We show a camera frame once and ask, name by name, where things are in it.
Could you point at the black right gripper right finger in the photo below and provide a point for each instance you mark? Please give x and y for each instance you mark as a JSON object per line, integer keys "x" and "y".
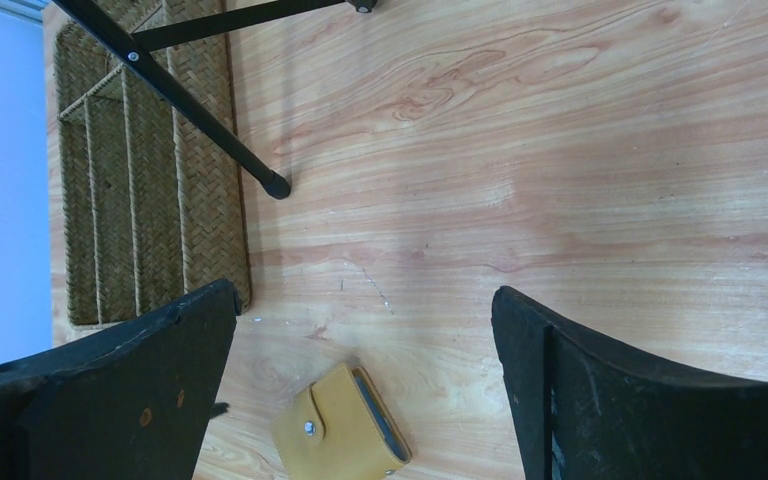
{"x": 588, "y": 406}

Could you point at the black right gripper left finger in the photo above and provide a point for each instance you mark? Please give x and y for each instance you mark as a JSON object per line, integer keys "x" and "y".
{"x": 130, "y": 401}

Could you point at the yellow leather card holder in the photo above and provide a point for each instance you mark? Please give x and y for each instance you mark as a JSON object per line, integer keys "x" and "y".
{"x": 339, "y": 427}

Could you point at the woven straw divided tray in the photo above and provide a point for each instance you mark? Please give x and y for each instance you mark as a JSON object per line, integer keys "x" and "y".
{"x": 152, "y": 207}

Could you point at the black music stand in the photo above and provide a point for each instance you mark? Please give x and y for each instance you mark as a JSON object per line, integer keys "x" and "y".
{"x": 135, "y": 51}

